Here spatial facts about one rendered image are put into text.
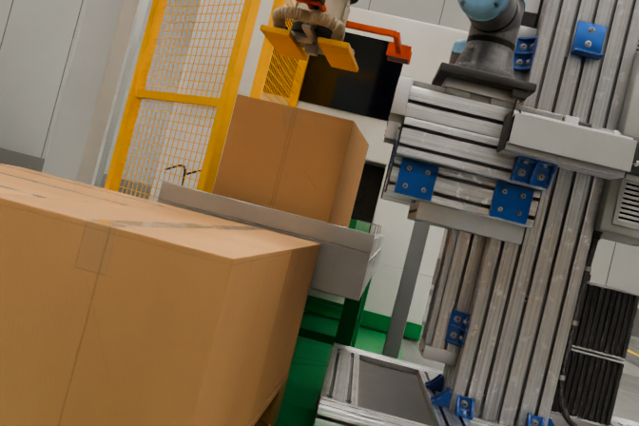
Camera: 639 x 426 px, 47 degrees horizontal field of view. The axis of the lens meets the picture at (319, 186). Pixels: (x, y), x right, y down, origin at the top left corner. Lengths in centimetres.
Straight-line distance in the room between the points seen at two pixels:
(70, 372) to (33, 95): 1133
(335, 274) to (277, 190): 34
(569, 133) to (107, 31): 217
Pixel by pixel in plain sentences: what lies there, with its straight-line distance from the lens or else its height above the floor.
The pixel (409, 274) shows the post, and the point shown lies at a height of 49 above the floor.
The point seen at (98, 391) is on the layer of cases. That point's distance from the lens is 112.
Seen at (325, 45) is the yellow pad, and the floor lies 115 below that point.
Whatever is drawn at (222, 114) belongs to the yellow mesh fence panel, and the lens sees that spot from 315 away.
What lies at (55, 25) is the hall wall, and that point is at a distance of 1249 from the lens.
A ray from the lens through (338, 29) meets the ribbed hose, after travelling 231.
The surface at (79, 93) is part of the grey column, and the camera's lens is 328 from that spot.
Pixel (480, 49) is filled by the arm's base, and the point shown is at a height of 110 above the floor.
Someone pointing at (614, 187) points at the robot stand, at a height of 87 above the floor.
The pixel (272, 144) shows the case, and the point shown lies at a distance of 239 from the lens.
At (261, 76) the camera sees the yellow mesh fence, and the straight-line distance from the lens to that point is 364.
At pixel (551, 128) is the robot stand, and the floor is 93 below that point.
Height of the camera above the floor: 64
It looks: 2 degrees up
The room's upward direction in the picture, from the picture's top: 14 degrees clockwise
